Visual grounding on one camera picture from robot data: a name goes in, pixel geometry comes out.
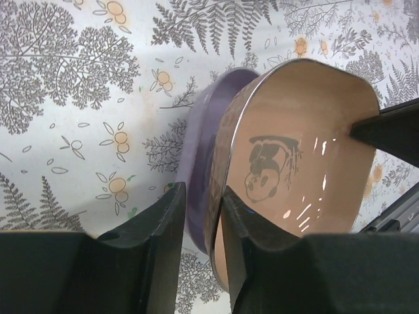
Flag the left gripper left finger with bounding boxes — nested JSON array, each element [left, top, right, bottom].
[[1, 182, 186, 313]]

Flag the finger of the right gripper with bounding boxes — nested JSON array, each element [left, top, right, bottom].
[[350, 98, 418, 157]]

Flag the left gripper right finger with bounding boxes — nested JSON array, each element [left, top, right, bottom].
[[221, 188, 418, 313]]

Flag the pink square bowl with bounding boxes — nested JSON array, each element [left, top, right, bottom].
[[204, 59, 379, 289]]

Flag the black base frame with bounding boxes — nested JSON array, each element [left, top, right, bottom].
[[360, 183, 419, 234]]

